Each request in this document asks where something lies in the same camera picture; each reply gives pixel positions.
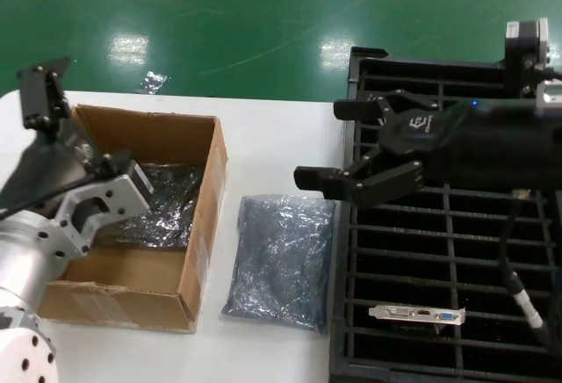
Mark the silver left wrist bracket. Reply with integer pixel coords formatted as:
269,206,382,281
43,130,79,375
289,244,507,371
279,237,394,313
54,161,155,262

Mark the silver wrist bracket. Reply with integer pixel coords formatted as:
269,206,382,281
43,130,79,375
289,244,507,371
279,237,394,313
502,17,562,106
54,161,155,262

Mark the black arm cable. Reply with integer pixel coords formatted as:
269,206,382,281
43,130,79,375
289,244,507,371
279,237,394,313
0,176,89,220
503,187,552,343

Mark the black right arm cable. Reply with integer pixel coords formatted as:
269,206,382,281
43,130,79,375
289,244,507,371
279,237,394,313
503,187,552,343

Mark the graphics card in antistatic bag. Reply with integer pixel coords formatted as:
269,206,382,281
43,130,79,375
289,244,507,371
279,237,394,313
94,162,206,253

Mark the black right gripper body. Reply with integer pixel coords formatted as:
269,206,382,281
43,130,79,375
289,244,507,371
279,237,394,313
376,99,562,193

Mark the graphics card with metal bracket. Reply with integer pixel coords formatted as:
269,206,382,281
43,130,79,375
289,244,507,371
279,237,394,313
368,304,468,328

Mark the grey antistatic plastic bag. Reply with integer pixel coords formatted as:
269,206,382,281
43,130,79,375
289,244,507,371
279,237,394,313
220,193,339,336

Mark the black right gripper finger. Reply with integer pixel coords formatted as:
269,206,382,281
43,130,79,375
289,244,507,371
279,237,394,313
332,88,441,128
292,143,426,212

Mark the silver right wrist bracket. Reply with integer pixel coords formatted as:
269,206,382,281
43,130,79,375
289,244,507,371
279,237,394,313
502,17,562,106

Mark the black slotted plastic container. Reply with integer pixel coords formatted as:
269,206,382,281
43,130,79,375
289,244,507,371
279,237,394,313
328,47,562,383

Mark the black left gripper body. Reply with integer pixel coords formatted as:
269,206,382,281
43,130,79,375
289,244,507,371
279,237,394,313
0,108,135,217

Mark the crumpled foil scrap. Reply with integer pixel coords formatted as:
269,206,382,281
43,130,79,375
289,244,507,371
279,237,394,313
134,70,170,96

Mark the brown cardboard box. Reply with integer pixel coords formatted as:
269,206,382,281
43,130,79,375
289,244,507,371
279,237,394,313
37,104,230,335

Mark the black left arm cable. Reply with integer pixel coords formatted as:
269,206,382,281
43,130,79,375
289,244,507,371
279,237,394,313
0,176,89,220

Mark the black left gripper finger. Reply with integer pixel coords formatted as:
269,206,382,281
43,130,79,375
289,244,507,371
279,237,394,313
42,75,72,133
17,55,72,129

